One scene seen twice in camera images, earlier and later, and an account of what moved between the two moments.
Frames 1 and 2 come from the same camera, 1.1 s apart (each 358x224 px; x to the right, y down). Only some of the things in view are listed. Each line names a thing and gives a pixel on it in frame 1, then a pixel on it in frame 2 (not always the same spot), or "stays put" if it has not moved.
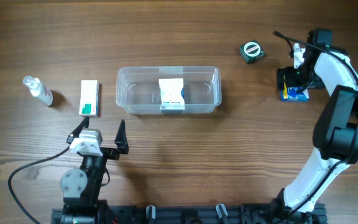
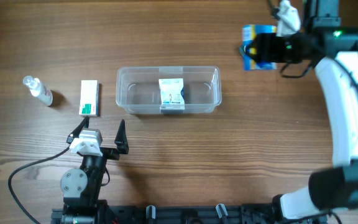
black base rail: (220, 214) stays put
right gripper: (283, 76) to (260, 47)
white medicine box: (171, 98) stays put
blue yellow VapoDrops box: (294, 94) to (249, 32)
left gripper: (110, 152) stays put
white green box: (89, 98) stays put
